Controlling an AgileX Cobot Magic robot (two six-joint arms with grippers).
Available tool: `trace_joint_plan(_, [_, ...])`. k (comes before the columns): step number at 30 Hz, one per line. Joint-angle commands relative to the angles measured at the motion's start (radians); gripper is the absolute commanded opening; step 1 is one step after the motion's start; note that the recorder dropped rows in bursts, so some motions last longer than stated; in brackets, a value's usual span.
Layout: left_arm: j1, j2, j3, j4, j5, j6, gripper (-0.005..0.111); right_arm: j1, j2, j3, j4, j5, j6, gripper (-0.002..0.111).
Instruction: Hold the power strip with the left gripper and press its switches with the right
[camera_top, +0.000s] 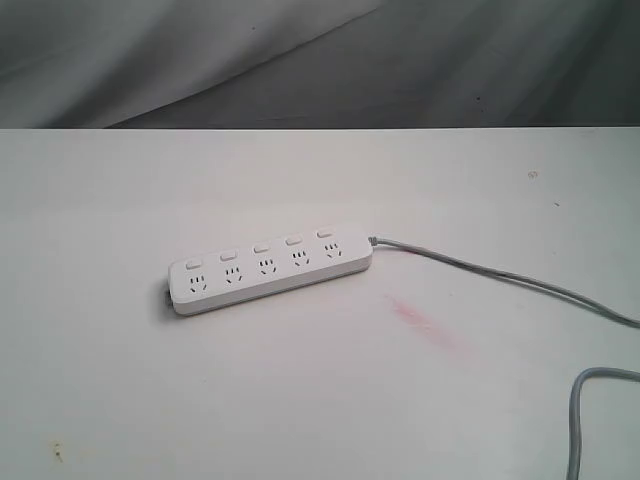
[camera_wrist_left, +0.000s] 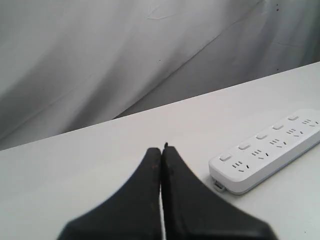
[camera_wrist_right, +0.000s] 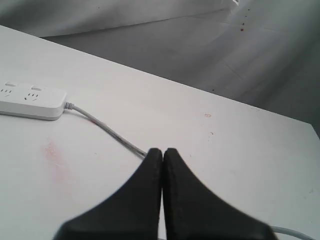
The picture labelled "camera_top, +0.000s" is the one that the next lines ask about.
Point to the white five-outlet power strip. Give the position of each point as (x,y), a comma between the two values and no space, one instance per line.
(219,279)

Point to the grey backdrop cloth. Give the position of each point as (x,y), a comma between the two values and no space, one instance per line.
(318,64)

